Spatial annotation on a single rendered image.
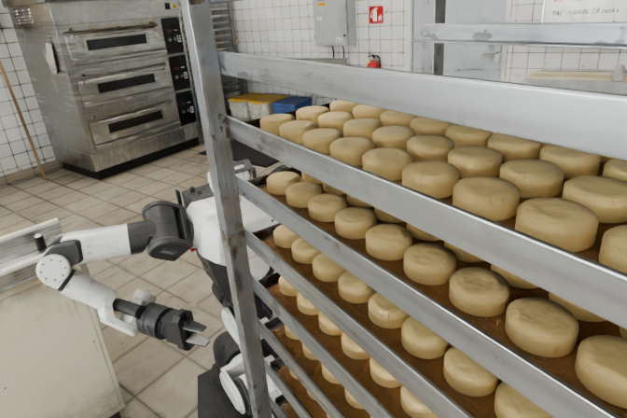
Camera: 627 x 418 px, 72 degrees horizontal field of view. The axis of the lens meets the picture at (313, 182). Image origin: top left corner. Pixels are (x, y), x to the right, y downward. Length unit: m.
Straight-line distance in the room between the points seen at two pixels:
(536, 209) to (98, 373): 1.95
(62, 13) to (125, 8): 0.67
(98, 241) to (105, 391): 1.01
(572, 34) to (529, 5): 4.23
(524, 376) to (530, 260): 0.09
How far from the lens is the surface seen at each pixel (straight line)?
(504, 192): 0.36
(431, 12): 0.87
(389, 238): 0.47
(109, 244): 1.31
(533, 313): 0.39
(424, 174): 0.39
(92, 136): 5.25
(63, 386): 2.10
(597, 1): 4.86
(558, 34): 0.74
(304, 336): 0.64
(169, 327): 1.29
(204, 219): 1.30
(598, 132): 0.26
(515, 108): 0.28
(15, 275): 1.84
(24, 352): 1.97
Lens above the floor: 1.66
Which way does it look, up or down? 22 degrees down
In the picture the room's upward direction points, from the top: 5 degrees counter-clockwise
